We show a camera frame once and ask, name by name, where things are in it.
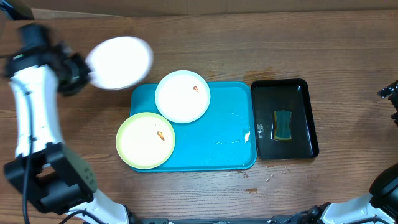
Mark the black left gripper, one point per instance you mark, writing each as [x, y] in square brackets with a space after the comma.
[76, 60]

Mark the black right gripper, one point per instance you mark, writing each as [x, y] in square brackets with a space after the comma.
[390, 92]

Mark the white plate front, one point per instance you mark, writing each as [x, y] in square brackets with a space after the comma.
[119, 63]

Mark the white plate with red stain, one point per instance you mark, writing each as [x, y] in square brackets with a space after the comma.
[182, 96]

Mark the green yellow sponge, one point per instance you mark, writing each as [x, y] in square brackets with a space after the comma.
[281, 127]

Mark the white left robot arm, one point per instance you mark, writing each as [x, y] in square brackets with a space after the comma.
[49, 175]

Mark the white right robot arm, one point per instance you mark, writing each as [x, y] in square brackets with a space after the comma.
[378, 206]

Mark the black rectangular tray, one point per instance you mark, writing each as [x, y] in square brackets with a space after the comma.
[290, 95]

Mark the blue plastic tray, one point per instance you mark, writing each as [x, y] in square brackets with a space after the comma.
[222, 139]

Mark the brown cardboard backdrop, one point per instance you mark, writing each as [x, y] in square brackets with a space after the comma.
[197, 7]

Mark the yellow green plate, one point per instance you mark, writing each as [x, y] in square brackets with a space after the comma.
[145, 140]

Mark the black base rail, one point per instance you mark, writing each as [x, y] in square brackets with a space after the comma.
[282, 219]

